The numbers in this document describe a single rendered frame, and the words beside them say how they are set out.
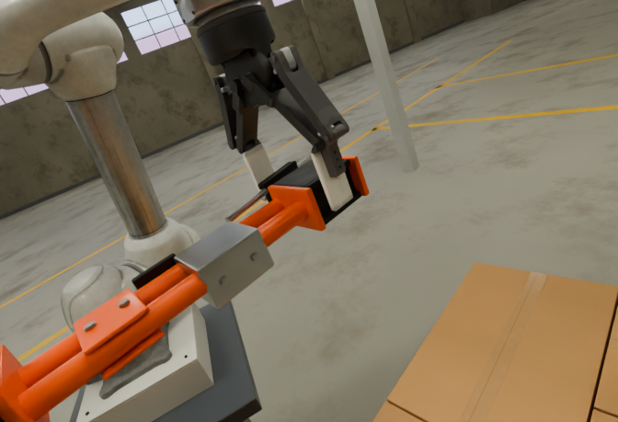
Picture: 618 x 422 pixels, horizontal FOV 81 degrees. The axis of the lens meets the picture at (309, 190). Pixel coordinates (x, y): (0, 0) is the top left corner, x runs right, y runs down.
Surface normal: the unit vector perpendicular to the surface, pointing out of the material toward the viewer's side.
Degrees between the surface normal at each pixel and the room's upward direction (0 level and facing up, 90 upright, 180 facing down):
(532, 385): 0
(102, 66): 110
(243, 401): 0
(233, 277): 90
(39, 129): 90
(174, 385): 90
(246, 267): 90
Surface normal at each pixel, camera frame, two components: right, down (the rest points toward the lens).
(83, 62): 0.85, 0.28
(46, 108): 0.34, 0.22
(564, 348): -0.35, -0.87
